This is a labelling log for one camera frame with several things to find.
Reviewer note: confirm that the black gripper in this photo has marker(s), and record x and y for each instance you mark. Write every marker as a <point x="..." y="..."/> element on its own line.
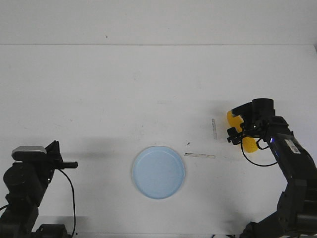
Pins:
<point x="255" y="124"/>
<point x="54" y="160"/>

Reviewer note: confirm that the yellow corn cob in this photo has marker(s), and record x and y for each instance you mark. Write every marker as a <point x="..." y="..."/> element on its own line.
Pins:
<point x="249" y="144"/>

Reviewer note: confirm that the light blue round plate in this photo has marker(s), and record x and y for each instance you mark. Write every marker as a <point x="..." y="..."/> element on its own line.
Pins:
<point x="158" y="172"/>

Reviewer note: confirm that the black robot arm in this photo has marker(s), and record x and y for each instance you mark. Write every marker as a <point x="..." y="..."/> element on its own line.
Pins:
<point x="296" y="213"/>
<point x="27" y="181"/>

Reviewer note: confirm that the vertical clear tape strip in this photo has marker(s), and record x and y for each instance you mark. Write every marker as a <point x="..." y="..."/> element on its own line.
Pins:
<point x="214" y="131"/>

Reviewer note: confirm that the horizontal clear tape strip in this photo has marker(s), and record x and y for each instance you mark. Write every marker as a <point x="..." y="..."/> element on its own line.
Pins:
<point x="197" y="155"/>

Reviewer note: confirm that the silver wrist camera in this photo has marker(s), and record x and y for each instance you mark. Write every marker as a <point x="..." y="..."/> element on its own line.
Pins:
<point x="29" y="153"/>

